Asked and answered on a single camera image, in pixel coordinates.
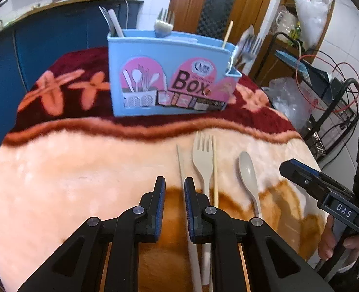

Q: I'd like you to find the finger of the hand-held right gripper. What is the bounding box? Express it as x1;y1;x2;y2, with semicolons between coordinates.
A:
289;159;355;196
279;162;330;203

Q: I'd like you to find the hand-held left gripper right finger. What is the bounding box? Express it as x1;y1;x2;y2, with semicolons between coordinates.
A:
184;177;335;292

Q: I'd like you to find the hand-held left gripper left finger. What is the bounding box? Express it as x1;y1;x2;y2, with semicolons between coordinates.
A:
17;176;167;292

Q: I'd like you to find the wooden chopstick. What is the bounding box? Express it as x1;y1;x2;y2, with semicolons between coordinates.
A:
213;137;219;207
222;21;234;49

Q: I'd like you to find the white chopstick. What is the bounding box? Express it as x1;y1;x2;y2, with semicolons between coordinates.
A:
176;144;203;292

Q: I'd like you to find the beige plastic fork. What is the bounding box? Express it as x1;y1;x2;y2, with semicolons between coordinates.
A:
154;8;175;38
192;132;214;286

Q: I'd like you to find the beige plastic spoon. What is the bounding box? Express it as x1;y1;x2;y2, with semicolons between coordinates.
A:
238;151;263;219

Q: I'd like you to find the small metal fork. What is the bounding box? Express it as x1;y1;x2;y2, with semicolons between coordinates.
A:
233;35;262;69

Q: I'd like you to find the blue plastic utensil box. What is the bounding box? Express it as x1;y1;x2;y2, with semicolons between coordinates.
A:
107;29;242;117

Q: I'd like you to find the all metal fork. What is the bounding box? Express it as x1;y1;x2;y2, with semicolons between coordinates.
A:
99;5;116;37

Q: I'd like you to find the person's right hand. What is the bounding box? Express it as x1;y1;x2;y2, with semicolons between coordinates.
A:
318;216;359;277

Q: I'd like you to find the clear plastic bag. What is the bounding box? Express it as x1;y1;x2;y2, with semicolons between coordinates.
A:
263;77;312;128

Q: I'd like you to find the black metal cart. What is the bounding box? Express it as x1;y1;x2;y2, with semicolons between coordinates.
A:
272;32;359;162

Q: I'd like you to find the blue patterned box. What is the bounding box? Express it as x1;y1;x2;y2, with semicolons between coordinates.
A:
274;49;332;98

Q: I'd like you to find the wooden shelf unit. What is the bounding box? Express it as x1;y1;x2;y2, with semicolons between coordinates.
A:
252;0;338;76

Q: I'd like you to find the white plastic bag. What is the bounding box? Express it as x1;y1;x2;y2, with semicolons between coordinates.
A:
287;0;335;49

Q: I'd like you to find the wooden door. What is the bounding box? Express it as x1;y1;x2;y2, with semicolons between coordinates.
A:
167;0;289;80

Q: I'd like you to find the blue kitchen base cabinet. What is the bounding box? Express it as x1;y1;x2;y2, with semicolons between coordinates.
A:
0;0;145;183

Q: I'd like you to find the red cable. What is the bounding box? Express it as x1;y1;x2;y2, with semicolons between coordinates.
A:
296;53;359;114

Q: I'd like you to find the white power cable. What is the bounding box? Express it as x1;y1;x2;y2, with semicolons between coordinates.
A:
117;0;130;29

